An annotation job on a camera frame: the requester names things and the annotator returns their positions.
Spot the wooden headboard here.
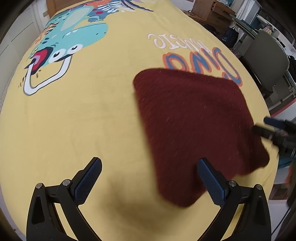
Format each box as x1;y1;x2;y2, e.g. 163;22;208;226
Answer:
46;0;85;18

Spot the grey office chair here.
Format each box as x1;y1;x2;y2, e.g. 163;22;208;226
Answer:
239;30;290;99

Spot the wooden drawer unit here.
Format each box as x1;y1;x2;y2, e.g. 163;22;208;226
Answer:
191;0;236;25

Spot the dark hanging bag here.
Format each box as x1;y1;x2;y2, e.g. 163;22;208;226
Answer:
221;27;239;48

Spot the white wardrobe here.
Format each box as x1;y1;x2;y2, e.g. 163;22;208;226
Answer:
1;0;50;94

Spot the dark red knitted sweater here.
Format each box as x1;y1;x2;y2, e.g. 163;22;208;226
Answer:
133;68;269;207

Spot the yellow dinosaur print bedspread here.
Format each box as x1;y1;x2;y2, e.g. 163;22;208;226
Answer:
1;1;269;240

